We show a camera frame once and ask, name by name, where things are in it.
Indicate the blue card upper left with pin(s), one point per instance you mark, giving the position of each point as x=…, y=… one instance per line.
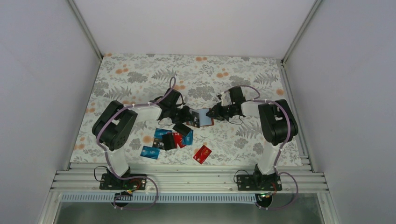
x=160, y=132

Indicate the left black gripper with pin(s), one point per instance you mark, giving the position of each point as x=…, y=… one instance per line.
x=184, y=118

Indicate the black card top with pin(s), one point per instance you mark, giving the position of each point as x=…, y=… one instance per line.
x=182, y=129

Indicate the aluminium rail frame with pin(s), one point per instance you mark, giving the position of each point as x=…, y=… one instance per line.
x=188, y=178

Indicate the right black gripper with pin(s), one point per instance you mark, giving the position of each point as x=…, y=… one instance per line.
x=217, y=114

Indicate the red VIP card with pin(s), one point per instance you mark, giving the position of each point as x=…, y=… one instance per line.
x=202, y=154

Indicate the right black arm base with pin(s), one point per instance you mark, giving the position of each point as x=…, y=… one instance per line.
x=270, y=182

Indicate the black card centre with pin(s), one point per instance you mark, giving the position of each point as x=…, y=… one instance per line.
x=168, y=141

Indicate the blue card lower left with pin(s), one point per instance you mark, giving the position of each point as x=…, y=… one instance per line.
x=150, y=152

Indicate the black VIP card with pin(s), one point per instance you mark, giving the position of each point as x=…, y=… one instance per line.
x=158, y=143

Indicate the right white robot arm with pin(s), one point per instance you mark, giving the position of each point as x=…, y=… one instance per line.
x=277, y=123

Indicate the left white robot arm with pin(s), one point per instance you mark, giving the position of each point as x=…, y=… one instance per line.
x=114, y=126

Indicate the slotted grey cable duct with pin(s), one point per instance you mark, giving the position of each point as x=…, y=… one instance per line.
x=160, y=198

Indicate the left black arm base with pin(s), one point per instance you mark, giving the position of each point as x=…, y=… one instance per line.
x=108, y=181

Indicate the brown leather card holder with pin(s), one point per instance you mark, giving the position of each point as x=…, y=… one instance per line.
x=204, y=119

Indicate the black card bottom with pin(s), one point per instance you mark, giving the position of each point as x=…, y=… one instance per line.
x=195, y=122

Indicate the blue card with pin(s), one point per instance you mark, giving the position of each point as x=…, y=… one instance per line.
x=188, y=139
x=160, y=132
x=150, y=152

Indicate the floral patterned table mat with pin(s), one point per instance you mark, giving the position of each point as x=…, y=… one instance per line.
x=134, y=78

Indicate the red card centre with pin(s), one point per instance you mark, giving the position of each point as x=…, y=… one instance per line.
x=178, y=139

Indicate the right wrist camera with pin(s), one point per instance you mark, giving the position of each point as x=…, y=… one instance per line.
x=225, y=98

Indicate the blue card centre right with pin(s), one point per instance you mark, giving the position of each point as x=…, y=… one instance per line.
x=188, y=139

